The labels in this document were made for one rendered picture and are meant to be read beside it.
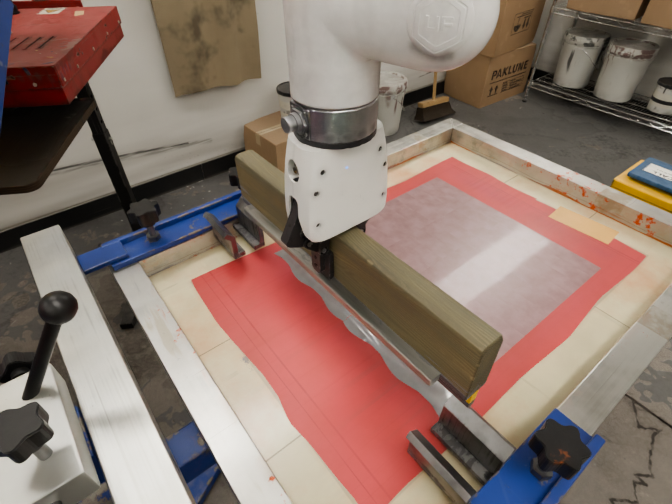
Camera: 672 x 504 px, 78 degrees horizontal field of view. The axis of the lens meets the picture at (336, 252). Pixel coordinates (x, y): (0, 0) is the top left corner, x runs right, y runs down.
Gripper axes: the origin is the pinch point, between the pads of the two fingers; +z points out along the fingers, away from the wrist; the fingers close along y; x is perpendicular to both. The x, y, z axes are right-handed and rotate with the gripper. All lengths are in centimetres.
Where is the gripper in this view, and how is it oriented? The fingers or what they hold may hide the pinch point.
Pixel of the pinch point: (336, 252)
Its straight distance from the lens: 47.6
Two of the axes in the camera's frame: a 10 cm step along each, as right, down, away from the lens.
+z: 0.1, 7.4, 6.7
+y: 7.8, -4.2, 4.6
